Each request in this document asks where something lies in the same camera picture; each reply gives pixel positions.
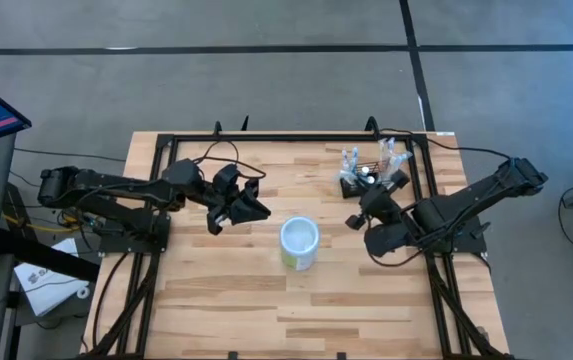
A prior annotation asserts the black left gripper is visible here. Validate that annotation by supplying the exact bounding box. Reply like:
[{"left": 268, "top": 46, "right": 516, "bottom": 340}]
[{"left": 205, "top": 177, "right": 272, "bottom": 236}]

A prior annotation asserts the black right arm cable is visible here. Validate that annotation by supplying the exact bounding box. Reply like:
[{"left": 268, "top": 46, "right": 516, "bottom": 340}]
[{"left": 379, "top": 127, "right": 513, "bottom": 162}]

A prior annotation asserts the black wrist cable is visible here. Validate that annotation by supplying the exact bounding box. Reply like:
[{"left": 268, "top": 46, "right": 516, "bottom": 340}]
[
  {"left": 193, "top": 139, "right": 267, "bottom": 180},
  {"left": 365, "top": 247, "right": 425, "bottom": 269}
]

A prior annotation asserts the white toothbrush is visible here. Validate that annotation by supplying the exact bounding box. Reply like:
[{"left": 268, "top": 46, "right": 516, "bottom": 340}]
[{"left": 389, "top": 151, "right": 413, "bottom": 180}]

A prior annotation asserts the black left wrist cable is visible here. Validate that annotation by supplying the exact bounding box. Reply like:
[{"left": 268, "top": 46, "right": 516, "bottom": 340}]
[{"left": 193, "top": 139, "right": 267, "bottom": 180}]

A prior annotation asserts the white paper box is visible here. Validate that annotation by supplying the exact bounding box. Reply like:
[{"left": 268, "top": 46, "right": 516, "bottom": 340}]
[{"left": 14, "top": 238, "right": 91, "bottom": 317}]

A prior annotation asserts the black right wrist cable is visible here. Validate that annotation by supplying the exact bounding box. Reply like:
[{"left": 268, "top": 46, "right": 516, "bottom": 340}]
[{"left": 365, "top": 247, "right": 425, "bottom": 269}]

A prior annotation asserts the green white wipes canister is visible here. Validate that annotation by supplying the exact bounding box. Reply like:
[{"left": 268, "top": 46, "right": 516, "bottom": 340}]
[{"left": 279, "top": 215, "right": 321, "bottom": 272}]

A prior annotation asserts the black aluminium frame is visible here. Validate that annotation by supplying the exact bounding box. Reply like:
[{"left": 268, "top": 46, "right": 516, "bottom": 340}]
[{"left": 79, "top": 130, "right": 515, "bottom": 360}]

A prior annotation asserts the black wire basket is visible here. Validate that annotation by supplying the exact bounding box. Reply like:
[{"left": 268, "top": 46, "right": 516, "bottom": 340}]
[{"left": 339, "top": 158, "right": 392, "bottom": 199}]

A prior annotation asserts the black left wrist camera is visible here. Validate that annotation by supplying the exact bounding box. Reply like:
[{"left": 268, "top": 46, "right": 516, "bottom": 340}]
[{"left": 213, "top": 163, "right": 241, "bottom": 195}]

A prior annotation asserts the black bar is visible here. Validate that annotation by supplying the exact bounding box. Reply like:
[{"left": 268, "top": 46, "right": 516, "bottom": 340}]
[{"left": 0, "top": 228, "right": 101, "bottom": 282}]

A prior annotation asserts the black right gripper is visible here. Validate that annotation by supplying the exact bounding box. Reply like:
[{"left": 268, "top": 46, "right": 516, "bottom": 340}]
[{"left": 344, "top": 169, "right": 412, "bottom": 231}]

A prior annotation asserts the yellow cable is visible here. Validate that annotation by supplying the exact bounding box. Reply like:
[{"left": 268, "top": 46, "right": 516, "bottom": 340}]
[{"left": 0, "top": 213, "right": 90, "bottom": 235}]

